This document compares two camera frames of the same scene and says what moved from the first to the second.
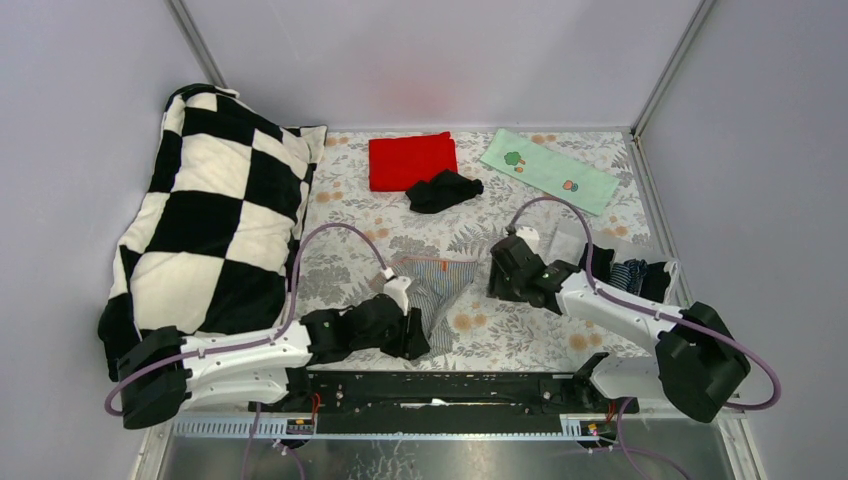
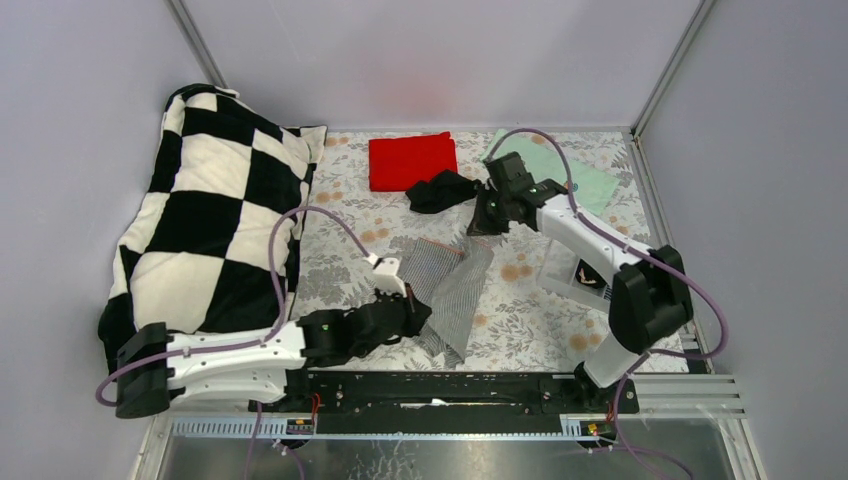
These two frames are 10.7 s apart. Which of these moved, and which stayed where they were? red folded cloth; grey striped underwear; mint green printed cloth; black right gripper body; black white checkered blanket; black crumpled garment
Moved: grey striped underwear; black right gripper body
Stayed: black white checkered blanket; black crumpled garment; mint green printed cloth; red folded cloth
